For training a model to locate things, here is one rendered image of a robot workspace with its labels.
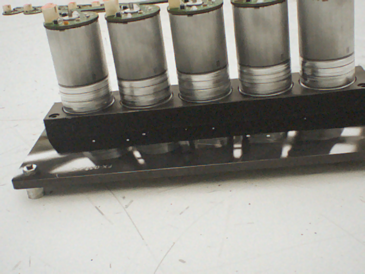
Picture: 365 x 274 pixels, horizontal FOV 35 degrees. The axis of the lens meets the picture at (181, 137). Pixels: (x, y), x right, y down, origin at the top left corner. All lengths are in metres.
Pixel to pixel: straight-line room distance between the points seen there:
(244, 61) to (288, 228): 0.09
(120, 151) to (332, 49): 0.10
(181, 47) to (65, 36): 0.05
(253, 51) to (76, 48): 0.08
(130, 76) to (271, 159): 0.08
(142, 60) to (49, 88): 0.13
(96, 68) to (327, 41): 0.10
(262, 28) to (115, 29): 0.06
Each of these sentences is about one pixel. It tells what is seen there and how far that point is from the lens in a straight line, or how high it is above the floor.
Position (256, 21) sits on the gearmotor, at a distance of 0.25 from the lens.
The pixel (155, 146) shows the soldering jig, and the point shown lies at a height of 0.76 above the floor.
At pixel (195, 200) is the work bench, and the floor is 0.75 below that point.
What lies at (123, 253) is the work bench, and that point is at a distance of 0.21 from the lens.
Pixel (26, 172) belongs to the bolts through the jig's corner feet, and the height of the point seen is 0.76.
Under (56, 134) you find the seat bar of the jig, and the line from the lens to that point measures 0.28.
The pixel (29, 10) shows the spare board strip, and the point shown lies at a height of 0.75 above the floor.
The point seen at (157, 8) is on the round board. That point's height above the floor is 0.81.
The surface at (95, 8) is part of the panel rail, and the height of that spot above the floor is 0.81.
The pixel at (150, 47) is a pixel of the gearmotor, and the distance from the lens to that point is 0.26.
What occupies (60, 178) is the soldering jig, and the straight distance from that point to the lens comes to 0.24.
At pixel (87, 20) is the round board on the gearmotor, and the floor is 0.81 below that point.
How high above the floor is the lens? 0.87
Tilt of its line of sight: 25 degrees down
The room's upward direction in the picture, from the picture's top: 8 degrees counter-clockwise
